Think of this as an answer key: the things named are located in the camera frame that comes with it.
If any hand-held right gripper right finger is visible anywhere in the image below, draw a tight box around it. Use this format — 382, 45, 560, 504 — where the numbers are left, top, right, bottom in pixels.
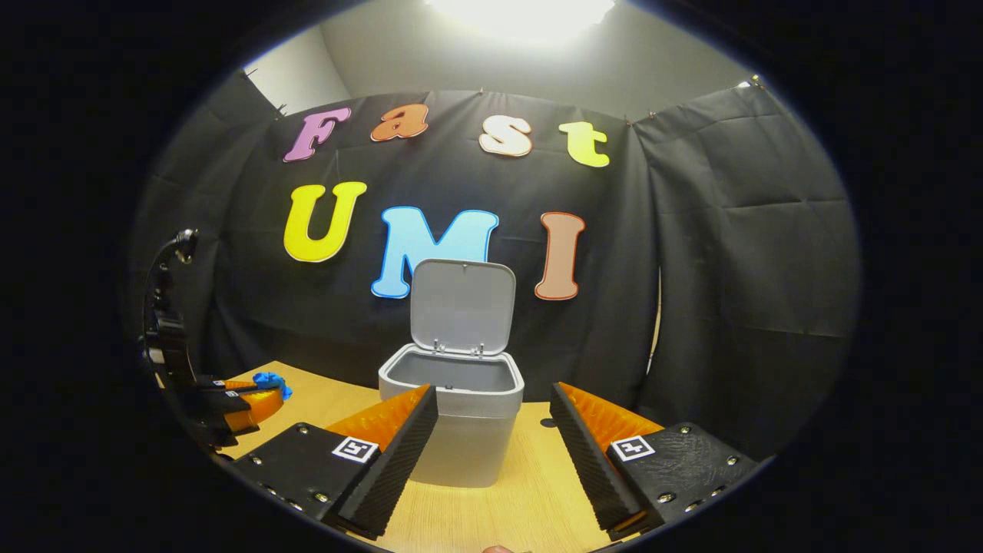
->
551, 382, 761, 541

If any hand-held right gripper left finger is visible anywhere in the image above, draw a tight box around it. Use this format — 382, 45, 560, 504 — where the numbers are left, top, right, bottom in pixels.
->
230, 384, 439, 541

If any black backdrop cloth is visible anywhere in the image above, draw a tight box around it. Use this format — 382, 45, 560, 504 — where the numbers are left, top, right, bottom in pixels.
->
131, 77, 861, 462

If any grey desktop garbage bin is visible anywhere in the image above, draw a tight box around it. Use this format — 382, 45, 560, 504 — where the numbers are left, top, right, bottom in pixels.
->
379, 259, 525, 488

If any ceiling light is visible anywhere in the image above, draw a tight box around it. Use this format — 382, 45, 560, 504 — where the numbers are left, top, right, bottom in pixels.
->
426, 0, 615, 43

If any wooden desktop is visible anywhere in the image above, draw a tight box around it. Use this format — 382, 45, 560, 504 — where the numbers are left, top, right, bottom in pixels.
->
223, 361, 669, 553

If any blue paper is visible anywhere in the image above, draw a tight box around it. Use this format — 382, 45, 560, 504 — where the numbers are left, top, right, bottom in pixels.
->
253, 372, 293, 401

